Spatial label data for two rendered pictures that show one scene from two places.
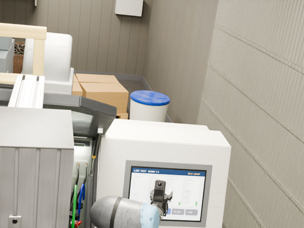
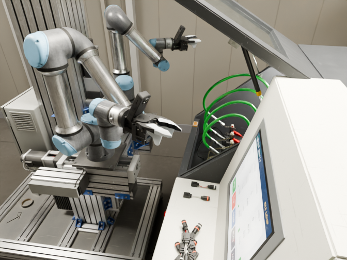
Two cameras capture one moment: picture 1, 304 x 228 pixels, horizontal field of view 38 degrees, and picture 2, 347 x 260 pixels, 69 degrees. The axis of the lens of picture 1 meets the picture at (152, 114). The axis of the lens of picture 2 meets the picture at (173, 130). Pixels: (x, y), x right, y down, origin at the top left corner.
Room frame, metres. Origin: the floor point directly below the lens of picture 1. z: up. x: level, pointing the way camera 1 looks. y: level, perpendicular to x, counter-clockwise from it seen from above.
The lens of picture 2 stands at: (2.06, -0.71, 1.88)
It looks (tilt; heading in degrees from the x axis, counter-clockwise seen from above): 33 degrees down; 112
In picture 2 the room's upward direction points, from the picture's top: straight up
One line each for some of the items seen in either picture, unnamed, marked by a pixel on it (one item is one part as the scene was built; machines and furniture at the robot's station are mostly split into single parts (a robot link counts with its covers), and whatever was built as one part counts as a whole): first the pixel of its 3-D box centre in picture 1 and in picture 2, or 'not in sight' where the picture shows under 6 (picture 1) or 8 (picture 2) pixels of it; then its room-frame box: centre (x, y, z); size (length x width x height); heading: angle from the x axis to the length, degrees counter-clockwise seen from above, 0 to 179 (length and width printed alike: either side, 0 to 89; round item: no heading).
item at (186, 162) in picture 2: not in sight; (190, 152); (1.67, 0.52, 0.87); 0.62 x 0.04 x 0.16; 100
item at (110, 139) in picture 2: not in sight; (112, 131); (1.53, -0.03, 1.34); 0.11 x 0.08 x 0.11; 78
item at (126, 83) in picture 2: not in sight; (124, 87); (1.17, 0.62, 1.20); 0.13 x 0.12 x 0.14; 130
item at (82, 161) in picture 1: (76, 180); not in sight; (2.21, 0.37, 1.20); 0.13 x 0.03 x 0.31; 100
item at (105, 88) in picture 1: (78, 97); not in sight; (6.41, 1.16, 0.25); 1.46 x 1.06 x 0.51; 105
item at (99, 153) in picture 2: not in sight; (98, 145); (1.29, 0.13, 1.09); 0.15 x 0.15 x 0.10
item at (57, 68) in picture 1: (46, 93); not in sight; (5.00, 1.29, 0.73); 0.79 x 0.65 x 1.46; 14
